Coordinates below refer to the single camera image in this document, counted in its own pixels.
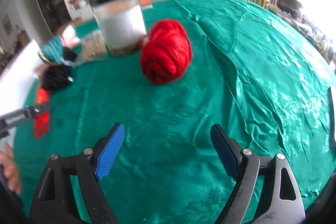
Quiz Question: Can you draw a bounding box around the white storage box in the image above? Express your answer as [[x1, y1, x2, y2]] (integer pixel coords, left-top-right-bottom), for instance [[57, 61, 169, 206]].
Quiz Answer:
[[0, 39, 45, 119]]

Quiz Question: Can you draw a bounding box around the teal striped pouch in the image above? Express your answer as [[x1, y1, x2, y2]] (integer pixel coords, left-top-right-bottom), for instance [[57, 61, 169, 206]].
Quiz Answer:
[[38, 36, 76, 67]]

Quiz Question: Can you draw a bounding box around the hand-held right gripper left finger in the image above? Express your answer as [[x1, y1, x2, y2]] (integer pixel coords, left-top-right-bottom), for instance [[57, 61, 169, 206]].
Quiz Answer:
[[29, 123, 126, 224]]

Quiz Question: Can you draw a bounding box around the black small device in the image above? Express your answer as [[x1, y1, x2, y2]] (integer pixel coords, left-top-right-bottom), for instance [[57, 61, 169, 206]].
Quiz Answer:
[[41, 48, 78, 92]]

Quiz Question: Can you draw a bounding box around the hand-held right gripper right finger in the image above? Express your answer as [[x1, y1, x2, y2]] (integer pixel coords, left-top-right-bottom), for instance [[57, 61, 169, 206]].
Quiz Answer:
[[210, 123, 306, 224]]

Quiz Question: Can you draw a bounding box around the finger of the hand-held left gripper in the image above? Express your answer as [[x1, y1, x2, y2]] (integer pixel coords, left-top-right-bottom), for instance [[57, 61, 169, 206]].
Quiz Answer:
[[0, 103, 51, 132]]

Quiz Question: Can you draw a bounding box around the green tablecloth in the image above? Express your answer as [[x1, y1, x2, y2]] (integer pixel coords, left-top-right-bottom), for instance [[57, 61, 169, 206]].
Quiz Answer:
[[13, 0, 336, 224]]

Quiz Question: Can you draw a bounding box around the beige packet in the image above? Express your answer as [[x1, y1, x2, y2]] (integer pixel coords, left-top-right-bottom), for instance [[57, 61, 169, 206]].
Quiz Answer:
[[77, 31, 109, 64]]

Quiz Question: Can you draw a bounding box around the person's left hand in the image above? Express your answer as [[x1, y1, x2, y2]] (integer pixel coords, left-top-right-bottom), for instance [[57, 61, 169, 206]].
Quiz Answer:
[[0, 145, 22, 195]]

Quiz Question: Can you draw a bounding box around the clear jar with black lid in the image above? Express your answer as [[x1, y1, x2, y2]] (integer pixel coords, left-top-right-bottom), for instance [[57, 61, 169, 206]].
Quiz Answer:
[[89, 0, 147, 57]]

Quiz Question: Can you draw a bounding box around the red yarn ball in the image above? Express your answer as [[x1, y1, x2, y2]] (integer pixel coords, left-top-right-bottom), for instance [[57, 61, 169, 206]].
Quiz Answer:
[[139, 19, 193, 85]]

